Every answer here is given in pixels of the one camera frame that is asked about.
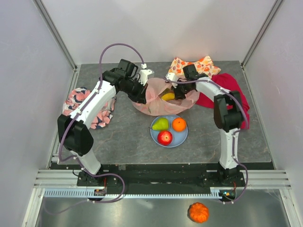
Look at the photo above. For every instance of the green fake pear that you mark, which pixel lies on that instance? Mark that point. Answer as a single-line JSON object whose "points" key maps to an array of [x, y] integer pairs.
{"points": [[160, 124]]}

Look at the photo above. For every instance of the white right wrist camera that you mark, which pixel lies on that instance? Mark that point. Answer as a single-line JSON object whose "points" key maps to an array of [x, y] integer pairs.
{"points": [[172, 78]]}

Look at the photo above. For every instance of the yellow floral cloth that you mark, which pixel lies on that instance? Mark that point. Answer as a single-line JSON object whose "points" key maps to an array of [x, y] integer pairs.
{"points": [[204, 65]]}

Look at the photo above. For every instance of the yellow fake banana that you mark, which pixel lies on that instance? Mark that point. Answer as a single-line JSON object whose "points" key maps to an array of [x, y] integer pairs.
{"points": [[168, 96]]}

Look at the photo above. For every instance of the left aluminium frame post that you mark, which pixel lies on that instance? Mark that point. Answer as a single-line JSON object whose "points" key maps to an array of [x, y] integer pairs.
{"points": [[54, 31]]}

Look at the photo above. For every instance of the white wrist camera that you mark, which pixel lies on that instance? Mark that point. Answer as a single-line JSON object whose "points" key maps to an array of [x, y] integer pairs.
{"points": [[172, 78], [145, 74]]}

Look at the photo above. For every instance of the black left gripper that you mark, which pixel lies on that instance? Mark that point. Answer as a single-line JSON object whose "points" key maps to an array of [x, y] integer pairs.
{"points": [[140, 96]]}

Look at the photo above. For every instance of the aluminium frame post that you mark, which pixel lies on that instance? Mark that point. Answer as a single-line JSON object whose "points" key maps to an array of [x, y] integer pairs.
{"points": [[54, 31], [262, 31]]}

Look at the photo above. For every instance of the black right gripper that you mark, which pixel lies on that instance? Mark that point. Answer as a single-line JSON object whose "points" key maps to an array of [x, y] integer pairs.
{"points": [[179, 95]]}

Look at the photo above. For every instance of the orange fake pumpkin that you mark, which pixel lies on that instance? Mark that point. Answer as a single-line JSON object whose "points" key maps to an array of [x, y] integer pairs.
{"points": [[198, 212]]}

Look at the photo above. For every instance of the white slotted cable duct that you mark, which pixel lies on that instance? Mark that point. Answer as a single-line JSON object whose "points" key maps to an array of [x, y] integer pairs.
{"points": [[102, 193]]}

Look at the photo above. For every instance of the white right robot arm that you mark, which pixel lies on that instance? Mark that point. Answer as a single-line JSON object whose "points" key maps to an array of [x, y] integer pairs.
{"points": [[228, 111]]}

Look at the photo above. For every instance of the pink navy patterned cloth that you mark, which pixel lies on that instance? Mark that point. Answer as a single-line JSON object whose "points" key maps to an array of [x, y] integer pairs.
{"points": [[77, 96]]}

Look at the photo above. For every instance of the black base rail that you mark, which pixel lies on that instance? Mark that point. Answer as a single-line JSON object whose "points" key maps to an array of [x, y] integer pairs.
{"points": [[209, 175]]}

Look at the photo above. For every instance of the right aluminium frame post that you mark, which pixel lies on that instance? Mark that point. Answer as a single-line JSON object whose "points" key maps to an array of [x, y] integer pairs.
{"points": [[262, 31]]}

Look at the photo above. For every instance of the red fake apple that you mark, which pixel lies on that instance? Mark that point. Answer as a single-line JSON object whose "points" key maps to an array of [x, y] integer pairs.
{"points": [[164, 138]]}

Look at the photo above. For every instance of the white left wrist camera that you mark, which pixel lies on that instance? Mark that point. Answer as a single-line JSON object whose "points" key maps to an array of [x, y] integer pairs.
{"points": [[145, 74]]}

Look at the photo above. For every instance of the red cloth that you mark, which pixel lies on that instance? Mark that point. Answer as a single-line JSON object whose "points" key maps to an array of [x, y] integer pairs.
{"points": [[229, 82]]}

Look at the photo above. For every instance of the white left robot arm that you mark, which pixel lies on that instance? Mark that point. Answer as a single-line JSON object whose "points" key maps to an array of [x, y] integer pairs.
{"points": [[73, 129]]}

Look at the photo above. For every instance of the pink translucent plastic bag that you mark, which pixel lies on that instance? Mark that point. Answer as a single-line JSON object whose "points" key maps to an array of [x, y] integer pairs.
{"points": [[155, 106]]}

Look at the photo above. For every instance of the orange fake orange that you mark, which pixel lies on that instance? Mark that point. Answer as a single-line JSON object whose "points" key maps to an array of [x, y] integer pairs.
{"points": [[179, 124]]}

